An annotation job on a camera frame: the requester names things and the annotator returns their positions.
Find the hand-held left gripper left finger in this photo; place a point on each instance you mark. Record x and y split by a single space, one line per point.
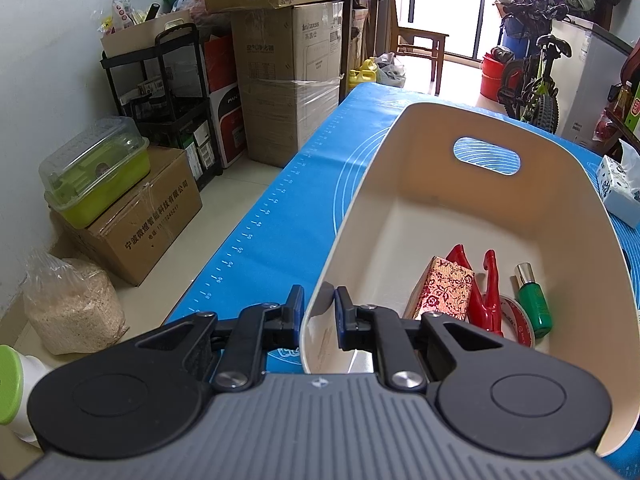
297 307

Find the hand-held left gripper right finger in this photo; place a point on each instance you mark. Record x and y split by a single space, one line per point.
343 317

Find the red patterned box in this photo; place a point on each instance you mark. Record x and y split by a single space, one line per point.
442 287

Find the red toy plane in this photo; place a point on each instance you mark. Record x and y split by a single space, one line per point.
487 295

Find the beige plastic storage bin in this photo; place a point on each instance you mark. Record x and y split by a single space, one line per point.
450 200

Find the red and white tape roll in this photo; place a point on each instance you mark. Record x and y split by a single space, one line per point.
520 325

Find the green bottle with silver cap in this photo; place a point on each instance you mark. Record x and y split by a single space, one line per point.
535 305

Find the blue silicone baking mat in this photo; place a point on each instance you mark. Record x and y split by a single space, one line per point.
300 195

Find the printed brown cardboard box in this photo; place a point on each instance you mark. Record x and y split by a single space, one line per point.
145 230

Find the red and white appliance box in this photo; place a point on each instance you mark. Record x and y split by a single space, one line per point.
225 105

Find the clear bag of grain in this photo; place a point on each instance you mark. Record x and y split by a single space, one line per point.
75 305

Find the large tall cardboard box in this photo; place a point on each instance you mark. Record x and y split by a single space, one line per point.
290 85

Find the black utility cart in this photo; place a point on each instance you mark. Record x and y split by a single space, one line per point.
175 105

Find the yellow plastic jug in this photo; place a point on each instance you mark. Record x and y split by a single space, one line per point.
361 77

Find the green plastic lidded container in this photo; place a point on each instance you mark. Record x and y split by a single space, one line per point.
95 175

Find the crumpled grey plastic bag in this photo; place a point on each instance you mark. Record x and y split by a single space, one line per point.
391 71

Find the red bucket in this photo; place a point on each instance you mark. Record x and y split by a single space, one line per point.
492 77

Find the wooden chair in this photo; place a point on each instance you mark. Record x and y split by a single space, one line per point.
420 40

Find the white bottle with green cap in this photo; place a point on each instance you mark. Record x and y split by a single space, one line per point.
20 390

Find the green and black bicycle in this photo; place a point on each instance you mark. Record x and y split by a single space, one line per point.
535 85

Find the white tissue box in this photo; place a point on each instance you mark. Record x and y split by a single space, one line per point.
620 190

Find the open cardboard box of sundries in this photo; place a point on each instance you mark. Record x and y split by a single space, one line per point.
145 32

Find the glass balcony door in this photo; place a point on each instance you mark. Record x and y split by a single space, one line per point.
460 5

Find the white chest freezer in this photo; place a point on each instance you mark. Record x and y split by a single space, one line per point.
595 85

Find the green and white carton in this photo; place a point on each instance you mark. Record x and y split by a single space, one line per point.
634 110

